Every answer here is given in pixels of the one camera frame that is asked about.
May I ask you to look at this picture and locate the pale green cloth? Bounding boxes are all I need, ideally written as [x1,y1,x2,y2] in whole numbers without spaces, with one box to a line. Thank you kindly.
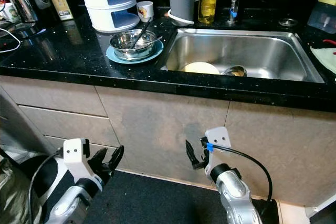
[310,46,336,76]

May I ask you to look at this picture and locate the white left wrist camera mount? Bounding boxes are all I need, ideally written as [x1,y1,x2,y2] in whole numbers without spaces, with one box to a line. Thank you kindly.
[63,138,104,188]

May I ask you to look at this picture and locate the light blue plate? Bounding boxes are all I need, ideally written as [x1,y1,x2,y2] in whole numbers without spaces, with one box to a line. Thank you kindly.
[106,39,165,66]

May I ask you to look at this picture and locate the round metal lid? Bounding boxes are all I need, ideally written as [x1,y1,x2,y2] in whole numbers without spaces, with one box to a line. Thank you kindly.
[278,18,299,28]

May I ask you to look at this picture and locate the long steel utensil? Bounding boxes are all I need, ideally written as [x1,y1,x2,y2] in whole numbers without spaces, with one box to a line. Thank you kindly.
[133,19,153,49]

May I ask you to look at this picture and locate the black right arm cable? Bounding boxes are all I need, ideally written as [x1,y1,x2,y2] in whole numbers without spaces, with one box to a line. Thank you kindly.
[210,144,274,205]

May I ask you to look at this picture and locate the shiny steel kettle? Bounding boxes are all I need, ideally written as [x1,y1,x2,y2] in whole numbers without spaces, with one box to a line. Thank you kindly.
[3,0,39,25]

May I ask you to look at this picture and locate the clear plastic container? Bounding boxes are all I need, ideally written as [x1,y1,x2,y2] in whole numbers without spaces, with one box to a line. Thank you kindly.
[307,0,336,35]

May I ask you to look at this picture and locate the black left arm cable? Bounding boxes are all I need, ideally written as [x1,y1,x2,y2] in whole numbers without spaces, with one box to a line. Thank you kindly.
[27,150,66,224]

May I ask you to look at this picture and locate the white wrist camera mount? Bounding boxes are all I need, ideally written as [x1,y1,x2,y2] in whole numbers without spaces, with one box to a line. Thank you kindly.
[203,126,232,176]
[63,138,104,188]

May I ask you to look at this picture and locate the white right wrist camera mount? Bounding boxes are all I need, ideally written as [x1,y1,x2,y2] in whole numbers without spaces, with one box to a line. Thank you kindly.
[203,126,232,176]

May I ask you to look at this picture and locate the black floor mat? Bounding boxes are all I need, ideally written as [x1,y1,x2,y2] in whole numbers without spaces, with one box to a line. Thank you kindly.
[31,166,279,224]

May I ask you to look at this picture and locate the chrome faucet with blue clip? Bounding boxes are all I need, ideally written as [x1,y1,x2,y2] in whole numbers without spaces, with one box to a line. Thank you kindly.
[227,0,242,25]

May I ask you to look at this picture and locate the white mug with red print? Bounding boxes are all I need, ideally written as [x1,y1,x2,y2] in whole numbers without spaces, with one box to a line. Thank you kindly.
[136,1,155,23]

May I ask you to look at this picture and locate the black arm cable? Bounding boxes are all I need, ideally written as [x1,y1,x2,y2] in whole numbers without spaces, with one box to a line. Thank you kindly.
[210,144,274,205]
[27,150,66,224]

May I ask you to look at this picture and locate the thin white cable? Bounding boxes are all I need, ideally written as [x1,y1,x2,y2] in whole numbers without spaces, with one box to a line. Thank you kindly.
[0,27,22,54]

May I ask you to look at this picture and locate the white blue tiered plastic rack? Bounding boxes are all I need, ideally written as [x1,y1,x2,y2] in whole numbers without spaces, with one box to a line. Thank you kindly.
[75,0,140,34]

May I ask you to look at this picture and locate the large stainless steel bowl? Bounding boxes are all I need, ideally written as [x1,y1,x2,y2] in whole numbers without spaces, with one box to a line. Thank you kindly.
[109,29,159,61]

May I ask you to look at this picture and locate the stainless steel sink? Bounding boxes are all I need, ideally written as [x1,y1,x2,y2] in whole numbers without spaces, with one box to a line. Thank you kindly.
[159,28,327,84]

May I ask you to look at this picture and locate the cream plate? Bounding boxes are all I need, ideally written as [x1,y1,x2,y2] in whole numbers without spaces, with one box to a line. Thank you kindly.
[183,62,221,75]

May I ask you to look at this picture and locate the white water hose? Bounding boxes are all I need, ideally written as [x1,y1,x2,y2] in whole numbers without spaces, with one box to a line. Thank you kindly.
[166,0,242,27]

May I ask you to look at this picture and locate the beige cabinet door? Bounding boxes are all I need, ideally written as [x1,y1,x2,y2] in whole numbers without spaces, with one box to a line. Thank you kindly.
[96,86,230,185]
[223,101,336,209]

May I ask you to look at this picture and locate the small white printed cup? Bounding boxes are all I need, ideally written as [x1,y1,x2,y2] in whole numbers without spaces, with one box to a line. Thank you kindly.
[0,1,23,24]

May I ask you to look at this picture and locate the steel spoon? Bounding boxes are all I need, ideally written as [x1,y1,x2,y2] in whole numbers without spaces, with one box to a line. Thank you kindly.
[136,35,163,50]

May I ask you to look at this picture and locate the olive green cloth bundle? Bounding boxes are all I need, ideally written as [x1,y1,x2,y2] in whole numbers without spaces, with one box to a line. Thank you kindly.
[0,156,32,224]

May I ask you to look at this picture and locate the yellow printed box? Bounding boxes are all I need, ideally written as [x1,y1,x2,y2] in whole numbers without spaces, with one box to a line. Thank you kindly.
[48,0,75,22]

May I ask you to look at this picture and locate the small steel bowl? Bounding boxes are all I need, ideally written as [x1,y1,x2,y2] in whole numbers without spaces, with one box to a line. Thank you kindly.
[220,65,249,78]

